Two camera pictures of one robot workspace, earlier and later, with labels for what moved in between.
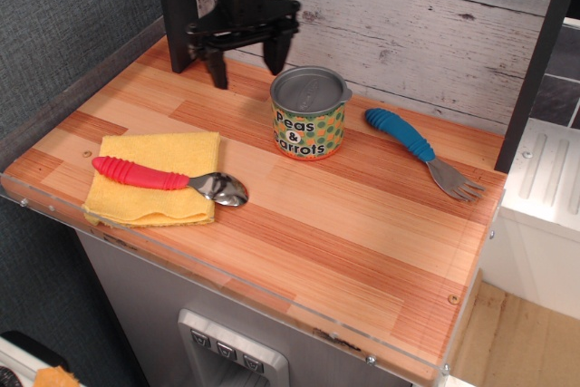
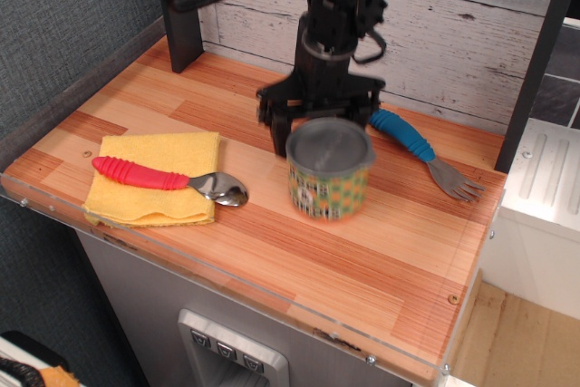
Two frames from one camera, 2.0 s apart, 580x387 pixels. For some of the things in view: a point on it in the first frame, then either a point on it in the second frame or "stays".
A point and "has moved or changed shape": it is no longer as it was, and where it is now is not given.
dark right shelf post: (550, 26) stays
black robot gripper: (244, 16) to (320, 85)
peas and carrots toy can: (308, 106) has moved or changed shape
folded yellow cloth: (116, 201) stays
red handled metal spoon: (220, 187) stays
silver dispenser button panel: (220, 356) stays
